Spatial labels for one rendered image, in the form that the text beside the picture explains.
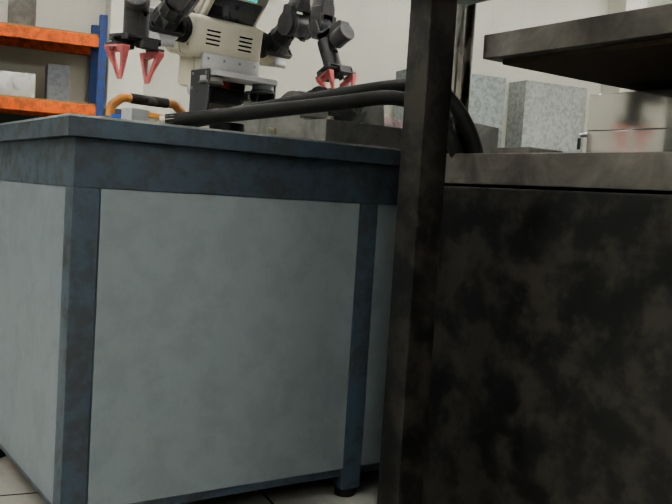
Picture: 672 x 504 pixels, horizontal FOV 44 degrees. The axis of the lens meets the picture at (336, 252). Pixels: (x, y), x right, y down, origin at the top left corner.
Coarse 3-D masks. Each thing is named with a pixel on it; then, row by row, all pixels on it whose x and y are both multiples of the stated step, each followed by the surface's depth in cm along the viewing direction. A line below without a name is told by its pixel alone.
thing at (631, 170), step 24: (456, 168) 167; (480, 168) 161; (504, 168) 156; (528, 168) 151; (552, 168) 147; (576, 168) 142; (600, 168) 138; (624, 168) 134; (648, 168) 131; (624, 192) 154; (648, 192) 143
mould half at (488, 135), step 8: (480, 128) 233; (488, 128) 237; (496, 128) 240; (480, 136) 233; (488, 136) 237; (496, 136) 241; (488, 144) 237; (496, 144) 241; (488, 152) 238; (496, 152) 242
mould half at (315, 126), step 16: (288, 96) 206; (320, 112) 205; (368, 112) 213; (256, 128) 219; (288, 128) 205; (304, 128) 199; (320, 128) 194; (336, 128) 193; (352, 128) 196; (368, 128) 199; (384, 128) 201; (400, 128) 204; (368, 144) 199; (384, 144) 202; (400, 144) 204
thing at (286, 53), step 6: (276, 30) 278; (270, 36) 279; (276, 36) 279; (282, 36) 277; (276, 42) 279; (282, 42) 279; (288, 42) 280; (270, 48) 281; (276, 48) 280; (282, 48) 281; (288, 48) 287; (270, 54) 281; (276, 54) 282; (282, 54) 283; (288, 54) 285
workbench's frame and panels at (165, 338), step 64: (0, 128) 187; (64, 128) 148; (128, 128) 152; (0, 192) 195; (64, 192) 155; (128, 192) 156; (192, 192) 163; (256, 192) 171; (320, 192) 179; (384, 192) 189; (0, 256) 195; (64, 256) 153; (128, 256) 157; (192, 256) 164; (256, 256) 172; (320, 256) 181; (384, 256) 191; (0, 320) 194; (64, 320) 153; (128, 320) 158; (192, 320) 165; (256, 320) 174; (320, 320) 183; (384, 320) 193; (0, 384) 193; (64, 384) 152; (128, 384) 159; (192, 384) 167; (256, 384) 175; (320, 384) 184; (384, 384) 195; (0, 448) 203; (64, 448) 153; (128, 448) 160; (192, 448) 168; (256, 448) 176; (320, 448) 186
